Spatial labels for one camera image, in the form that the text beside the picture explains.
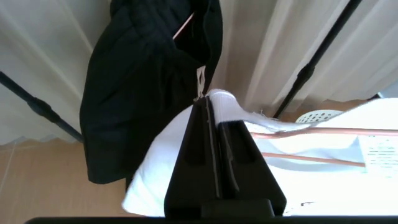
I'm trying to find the white garment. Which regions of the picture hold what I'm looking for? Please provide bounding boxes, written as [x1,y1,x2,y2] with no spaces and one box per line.
[121,88,398,218]

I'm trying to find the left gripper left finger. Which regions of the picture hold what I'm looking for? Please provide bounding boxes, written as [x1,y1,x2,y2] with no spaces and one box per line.
[164,96,221,218]

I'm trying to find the white laundry basket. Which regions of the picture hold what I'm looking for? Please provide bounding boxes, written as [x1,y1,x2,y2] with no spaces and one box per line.
[295,109,345,124]

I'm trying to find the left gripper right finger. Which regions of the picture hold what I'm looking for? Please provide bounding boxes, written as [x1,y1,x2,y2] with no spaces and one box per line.
[217,120,287,218]

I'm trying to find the black clothes rack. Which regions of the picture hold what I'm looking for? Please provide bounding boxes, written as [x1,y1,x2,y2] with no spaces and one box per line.
[0,0,363,144]

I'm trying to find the black shorts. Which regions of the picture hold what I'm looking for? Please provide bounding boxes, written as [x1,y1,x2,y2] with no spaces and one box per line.
[79,0,224,185]

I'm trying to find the beige curtain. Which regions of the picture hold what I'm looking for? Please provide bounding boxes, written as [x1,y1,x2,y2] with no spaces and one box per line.
[0,0,398,146]

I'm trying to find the pink clothes hanger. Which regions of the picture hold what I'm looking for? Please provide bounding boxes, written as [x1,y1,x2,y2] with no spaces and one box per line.
[248,126,398,168]
[172,11,196,40]

